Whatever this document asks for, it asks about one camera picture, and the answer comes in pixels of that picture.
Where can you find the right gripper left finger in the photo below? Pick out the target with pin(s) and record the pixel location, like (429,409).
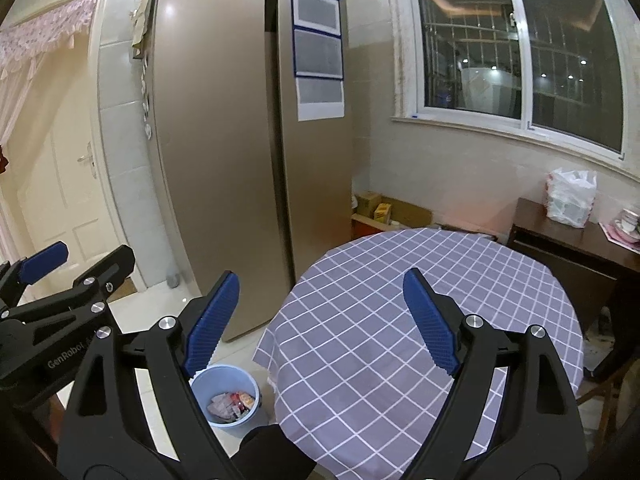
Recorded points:
(105,434)

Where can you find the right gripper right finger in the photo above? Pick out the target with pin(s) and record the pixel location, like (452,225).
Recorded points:
(538,432)

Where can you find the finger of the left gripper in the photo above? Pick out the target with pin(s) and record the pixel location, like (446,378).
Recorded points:
(17,276)
(90,289)

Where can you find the trash inside bin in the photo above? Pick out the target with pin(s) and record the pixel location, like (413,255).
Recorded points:
(229,407)

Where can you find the light blue trash bin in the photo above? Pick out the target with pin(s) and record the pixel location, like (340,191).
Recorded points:
(220,378)

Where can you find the white panel door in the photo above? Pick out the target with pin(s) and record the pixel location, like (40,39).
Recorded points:
(58,189)

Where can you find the small grey floor object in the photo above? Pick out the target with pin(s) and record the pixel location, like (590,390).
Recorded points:
(173,280)

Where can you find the person's black trouser leg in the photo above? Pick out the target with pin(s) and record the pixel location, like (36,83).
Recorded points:
(266,453)

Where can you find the dark wooden side cabinet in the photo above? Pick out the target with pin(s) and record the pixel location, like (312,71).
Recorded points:
(594,273)

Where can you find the purple checked tablecloth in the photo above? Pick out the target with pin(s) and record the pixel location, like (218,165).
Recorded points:
(354,386)

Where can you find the dishes on cabinet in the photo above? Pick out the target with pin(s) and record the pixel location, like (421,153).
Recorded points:
(623,230)

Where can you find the pink lace curtain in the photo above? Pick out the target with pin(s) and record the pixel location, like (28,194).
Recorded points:
(47,59)

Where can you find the white plastic bag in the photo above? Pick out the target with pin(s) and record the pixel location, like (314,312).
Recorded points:
(570,196)

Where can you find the gold double-door refrigerator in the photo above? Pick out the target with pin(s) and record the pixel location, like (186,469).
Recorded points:
(243,185)

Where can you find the papers on refrigerator door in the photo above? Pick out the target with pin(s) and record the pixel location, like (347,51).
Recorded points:
(318,59)

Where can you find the cardboard boxes by wall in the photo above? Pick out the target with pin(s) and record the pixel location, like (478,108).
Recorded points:
(373,213)

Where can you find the window with white frame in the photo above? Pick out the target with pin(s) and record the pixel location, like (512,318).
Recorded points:
(563,74)

